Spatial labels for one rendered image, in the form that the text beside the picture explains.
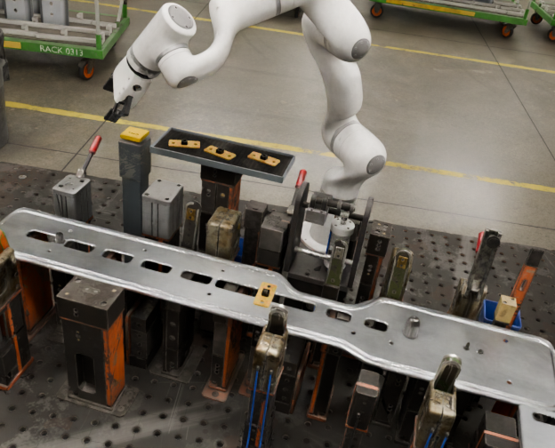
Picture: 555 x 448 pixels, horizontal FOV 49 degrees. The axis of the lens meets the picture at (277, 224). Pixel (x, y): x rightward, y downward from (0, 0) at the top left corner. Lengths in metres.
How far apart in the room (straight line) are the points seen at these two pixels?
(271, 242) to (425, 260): 0.81
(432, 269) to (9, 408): 1.37
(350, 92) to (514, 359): 0.77
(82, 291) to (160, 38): 0.56
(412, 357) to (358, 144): 0.67
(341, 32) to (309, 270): 0.59
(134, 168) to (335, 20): 0.68
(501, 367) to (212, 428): 0.68
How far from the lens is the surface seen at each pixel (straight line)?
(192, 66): 1.32
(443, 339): 1.44
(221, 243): 1.53
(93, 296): 1.38
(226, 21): 1.37
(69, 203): 1.69
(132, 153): 1.74
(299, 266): 1.59
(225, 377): 1.57
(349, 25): 1.50
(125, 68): 1.46
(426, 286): 2.08
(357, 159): 1.75
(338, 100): 1.68
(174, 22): 1.33
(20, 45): 5.28
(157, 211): 1.56
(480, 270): 1.49
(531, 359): 1.49
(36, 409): 1.61
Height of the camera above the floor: 1.92
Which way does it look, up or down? 33 degrees down
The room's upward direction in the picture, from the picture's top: 8 degrees clockwise
